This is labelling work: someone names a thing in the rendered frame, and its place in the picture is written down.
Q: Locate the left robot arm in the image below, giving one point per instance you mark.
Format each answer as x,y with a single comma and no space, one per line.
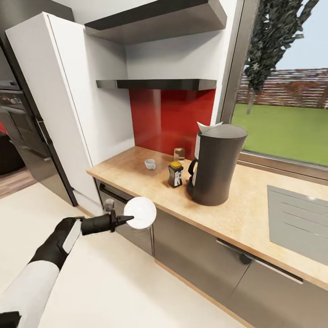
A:
22,304

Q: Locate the fridge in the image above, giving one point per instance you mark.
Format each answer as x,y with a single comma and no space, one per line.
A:
87,125

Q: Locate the saucer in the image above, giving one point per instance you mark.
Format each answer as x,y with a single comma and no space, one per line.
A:
143,210

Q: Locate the coffee cup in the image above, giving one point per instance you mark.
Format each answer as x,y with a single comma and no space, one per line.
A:
150,163

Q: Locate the paper coffee filter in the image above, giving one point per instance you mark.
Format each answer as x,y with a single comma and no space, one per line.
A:
204,128

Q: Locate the bottle of coffee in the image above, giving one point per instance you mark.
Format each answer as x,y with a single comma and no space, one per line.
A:
175,171

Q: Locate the water glass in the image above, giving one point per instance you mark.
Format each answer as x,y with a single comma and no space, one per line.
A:
179,155

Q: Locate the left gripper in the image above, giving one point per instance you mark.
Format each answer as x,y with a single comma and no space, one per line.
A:
109,222

